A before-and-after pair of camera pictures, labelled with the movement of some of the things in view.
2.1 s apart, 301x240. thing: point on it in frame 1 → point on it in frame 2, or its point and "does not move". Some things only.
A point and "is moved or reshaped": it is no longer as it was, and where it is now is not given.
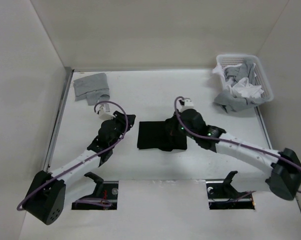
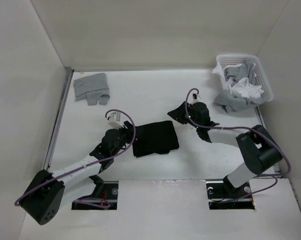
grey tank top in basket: x=226 y=99 does not move
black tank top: x=156 y=134 is moved or reshaped
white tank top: x=242 y=87 does not move
